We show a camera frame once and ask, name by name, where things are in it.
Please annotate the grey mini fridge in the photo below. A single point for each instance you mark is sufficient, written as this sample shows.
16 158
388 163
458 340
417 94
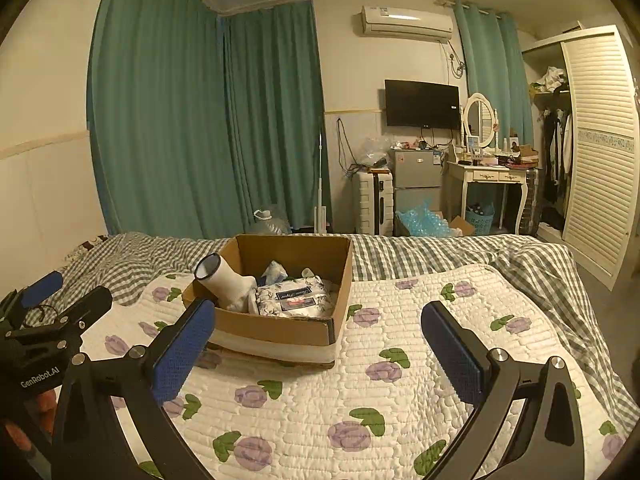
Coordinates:
416 190

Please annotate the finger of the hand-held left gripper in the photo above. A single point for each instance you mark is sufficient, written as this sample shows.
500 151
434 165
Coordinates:
85 304
44 286

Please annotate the blue plastic basket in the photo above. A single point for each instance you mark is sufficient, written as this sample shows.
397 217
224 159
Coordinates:
480 219

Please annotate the long white sock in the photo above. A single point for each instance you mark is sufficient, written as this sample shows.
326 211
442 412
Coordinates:
225 285

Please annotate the clear plastic bag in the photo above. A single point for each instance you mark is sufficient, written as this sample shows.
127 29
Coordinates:
375 152

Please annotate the dressing table clutter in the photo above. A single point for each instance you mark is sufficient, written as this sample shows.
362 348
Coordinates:
500 157

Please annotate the teal corner curtain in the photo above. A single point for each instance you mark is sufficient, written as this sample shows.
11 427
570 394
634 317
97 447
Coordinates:
275 110

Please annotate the white mop pole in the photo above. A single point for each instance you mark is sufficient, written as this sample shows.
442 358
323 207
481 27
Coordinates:
320 175

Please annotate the clear water jug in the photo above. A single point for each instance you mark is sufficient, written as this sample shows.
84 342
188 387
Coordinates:
271 222

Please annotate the floral tissue pack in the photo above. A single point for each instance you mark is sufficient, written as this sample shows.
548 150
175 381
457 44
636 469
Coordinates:
295 300

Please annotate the white blue sock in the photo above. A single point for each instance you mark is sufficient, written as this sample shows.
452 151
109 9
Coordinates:
274 272

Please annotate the white floral quilt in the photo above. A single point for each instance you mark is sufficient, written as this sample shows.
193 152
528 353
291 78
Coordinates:
400 320

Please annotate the white louvred wardrobe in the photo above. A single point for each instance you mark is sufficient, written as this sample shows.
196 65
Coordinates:
600 160

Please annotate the white air conditioner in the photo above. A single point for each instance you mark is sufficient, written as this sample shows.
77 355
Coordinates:
405 22

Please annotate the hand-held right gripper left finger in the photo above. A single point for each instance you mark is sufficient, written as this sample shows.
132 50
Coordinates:
182 355

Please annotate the person's left hand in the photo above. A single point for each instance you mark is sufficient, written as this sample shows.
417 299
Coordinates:
46 410

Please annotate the blue plastic bags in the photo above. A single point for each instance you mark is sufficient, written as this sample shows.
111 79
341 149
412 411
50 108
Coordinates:
425 222

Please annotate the narrow teal curtain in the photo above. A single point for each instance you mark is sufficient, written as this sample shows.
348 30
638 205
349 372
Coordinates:
492 65

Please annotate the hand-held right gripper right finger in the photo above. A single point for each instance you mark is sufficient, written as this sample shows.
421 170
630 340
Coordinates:
455 360

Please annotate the small cardboard box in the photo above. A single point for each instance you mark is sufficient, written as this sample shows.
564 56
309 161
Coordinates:
462 226

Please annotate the pile of folded clothes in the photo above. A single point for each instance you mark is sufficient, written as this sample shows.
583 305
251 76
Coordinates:
550 80

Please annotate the hanging clothes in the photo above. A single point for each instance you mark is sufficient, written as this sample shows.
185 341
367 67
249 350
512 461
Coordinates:
555 160

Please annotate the wide teal curtain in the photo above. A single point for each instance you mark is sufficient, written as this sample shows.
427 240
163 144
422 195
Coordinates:
160 110

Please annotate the white dressing table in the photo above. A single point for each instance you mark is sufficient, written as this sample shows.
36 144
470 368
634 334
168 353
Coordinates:
487 175

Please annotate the black wall television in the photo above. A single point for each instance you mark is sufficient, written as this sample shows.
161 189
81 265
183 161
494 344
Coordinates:
422 102

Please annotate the white suitcase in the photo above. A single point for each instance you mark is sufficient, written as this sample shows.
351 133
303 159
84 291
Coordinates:
370 202

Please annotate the silver suitcase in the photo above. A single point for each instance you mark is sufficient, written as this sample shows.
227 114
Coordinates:
532 200

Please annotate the white oval mirror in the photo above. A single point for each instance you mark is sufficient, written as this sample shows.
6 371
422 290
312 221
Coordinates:
479 117

